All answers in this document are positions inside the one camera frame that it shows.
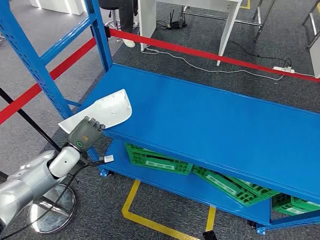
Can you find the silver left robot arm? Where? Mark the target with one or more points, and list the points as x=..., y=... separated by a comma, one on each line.
x=25, y=185

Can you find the blue metal shelf rack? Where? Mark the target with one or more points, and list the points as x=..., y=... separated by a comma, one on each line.
x=200, y=116

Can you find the white lit display block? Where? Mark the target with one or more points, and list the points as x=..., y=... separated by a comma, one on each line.
x=57, y=6

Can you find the white power strip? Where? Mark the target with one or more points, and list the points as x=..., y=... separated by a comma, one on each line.
x=284, y=69

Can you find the white wrist housing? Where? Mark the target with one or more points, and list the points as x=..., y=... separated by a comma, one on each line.
x=63, y=162

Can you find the person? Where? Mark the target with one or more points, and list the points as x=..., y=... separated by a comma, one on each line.
x=126, y=16

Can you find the stainless steel table frame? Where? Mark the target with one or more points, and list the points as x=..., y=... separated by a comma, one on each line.
x=225, y=19
x=316, y=59

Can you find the red barrier belt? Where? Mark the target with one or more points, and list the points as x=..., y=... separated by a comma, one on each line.
x=200, y=53
x=72, y=60

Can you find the green plastic crate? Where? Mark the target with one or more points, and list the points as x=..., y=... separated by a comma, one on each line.
x=155, y=162
x=232, y=188
x=295, y=207

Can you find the black router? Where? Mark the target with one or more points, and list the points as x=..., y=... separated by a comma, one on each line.
x=176, y=24

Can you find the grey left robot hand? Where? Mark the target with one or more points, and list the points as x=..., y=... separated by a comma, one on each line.
x=84, y=136

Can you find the white curved plastic part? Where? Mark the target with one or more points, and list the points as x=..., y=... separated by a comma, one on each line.
x=109, y=109

